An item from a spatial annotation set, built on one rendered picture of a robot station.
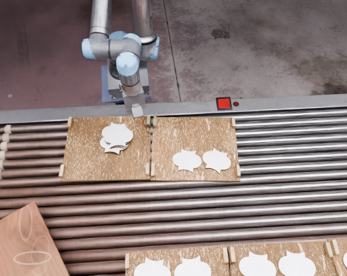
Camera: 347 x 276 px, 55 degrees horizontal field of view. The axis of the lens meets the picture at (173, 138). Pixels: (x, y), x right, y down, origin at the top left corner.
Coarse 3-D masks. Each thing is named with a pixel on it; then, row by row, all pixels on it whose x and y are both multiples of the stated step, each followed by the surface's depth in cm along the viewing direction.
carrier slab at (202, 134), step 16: (160, 128) 167; (176, 128) 167; (192, 128) 167; (208, 128) 167; (224, 128) 167; (160, 144) 163; (176, 144) 163; (192, 144) 163; (208, 144) 163; (224, 144) 163; (160, 160) 158; (160, 176) 154; (176, 176) 154; (192, 176) 154; (208, 176) 154; (224, 176) 154
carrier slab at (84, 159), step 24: (96, 120) 170; (120, 120) 170; (144, 120) 170; (72, 144) 163; (96, 144) 163; (144, 144) 163; (72, 168) 156; (96, 168) 156; (120, 168) 156; (144, 168) 156
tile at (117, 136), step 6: (108, 132) 160; (114, 132) 160; (120, 132) 160; (126, 132) 160; (108, 138) 158; (114, 138) 158; (120, 138) 158; (126, 138) 158; (132, 138) 158; (114, 144) 156; (120, 144) 156
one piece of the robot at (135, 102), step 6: (120, 90) 131; (138, 90) 131; (126, 96) 131; (132, 96) 132; (138, 96) 133; (144, 96) 134; (126, 102) 134; (132, 102) 135; (138, 102) 136; (144, 102) 138; (126, 108) 138; (132, 108) 136; (138, 108) 136; (138, 114) 136
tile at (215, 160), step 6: (216, 150) 160; (204, 156) 158; (210, 156) 158; (216, 156) 158; (222, 156) 158; (204, 162) 157; (210, 162) 156; (216, 162) 156; (222, 162) 156; (228, 162) 156; (210, 168) 155; (216, 168) 155; (222, 168) 155; (228, 168) 155
